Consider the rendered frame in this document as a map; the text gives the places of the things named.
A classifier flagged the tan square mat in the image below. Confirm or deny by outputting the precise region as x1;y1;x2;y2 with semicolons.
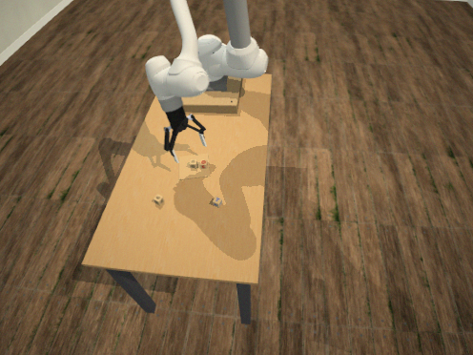
179;154;210;180

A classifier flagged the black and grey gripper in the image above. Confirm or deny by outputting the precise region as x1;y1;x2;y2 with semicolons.
164;106;207;163

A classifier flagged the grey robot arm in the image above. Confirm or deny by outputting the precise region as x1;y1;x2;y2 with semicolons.
145;0;268;113

